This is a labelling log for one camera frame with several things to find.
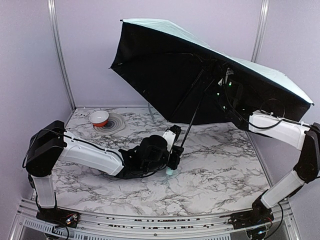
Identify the mint green folding umbrella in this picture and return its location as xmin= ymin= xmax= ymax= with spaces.
xmin=108 ymin=17 xmax=314 ymax=177

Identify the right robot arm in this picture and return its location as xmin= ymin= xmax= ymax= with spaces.
xmin=216 ymin=81 xmax=320 ymax=229

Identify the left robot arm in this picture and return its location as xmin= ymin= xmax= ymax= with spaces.
xmin=22 ymin=120 xmax=184 ymax=228

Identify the orange white bowl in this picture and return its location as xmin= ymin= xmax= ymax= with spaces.
xmin=89 ymin=110 xmax=110 ymax=127

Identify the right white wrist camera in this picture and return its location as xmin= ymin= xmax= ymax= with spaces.
xmin=218 ymin=67 xmax=235 ymax=86

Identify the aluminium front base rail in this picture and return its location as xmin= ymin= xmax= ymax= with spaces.
xmin=8 ymin=199 xmax=301 ymax=240

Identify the right aluminium frame post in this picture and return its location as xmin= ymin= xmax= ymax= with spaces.
xmin=251 ymin=0 xmax=270 ymax=63

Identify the aluminium frame post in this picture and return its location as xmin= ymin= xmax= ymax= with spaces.
xmin=47 ymin=0 xmax=76 ymax=112
xmin=251 ymin=0 xmax=270 ymax=63

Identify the left aluminium frame post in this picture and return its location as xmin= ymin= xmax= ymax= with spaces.
xmin=47 ymin=0 xmax=76 ymax=112

